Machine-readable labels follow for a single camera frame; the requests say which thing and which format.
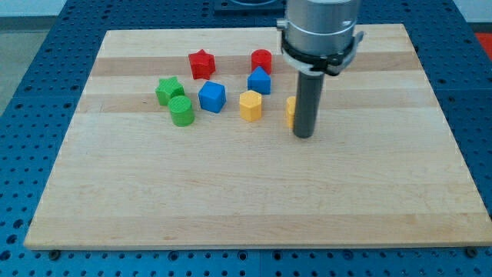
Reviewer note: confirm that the black clamp ring mount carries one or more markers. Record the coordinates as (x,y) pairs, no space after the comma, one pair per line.
(318,53)

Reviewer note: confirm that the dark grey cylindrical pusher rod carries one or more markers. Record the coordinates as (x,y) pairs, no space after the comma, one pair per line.
(308,97)

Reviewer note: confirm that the yellow heart block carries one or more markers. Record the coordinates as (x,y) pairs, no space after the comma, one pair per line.
(290,111)

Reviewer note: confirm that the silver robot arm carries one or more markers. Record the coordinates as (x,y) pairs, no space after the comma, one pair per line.
(322,16)

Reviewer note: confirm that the yellow hexagon block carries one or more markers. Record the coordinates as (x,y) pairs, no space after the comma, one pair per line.
(250,103)

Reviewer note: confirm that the blue triangle block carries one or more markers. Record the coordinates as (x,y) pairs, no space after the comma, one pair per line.
(259,81)

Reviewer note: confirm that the red cylinder block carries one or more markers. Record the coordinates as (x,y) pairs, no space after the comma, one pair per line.
(261,58)

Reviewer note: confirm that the blue cube block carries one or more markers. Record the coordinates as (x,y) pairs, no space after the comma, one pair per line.
(212,97)

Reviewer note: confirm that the red star block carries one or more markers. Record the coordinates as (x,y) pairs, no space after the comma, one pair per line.
(202,64)

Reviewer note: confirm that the green cylinder block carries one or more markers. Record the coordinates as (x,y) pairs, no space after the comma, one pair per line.
(181,110)

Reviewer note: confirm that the light wooden board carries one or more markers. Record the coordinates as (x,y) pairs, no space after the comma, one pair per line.
(381,170)

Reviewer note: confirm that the green star block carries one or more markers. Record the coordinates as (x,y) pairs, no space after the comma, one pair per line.
(167,89)

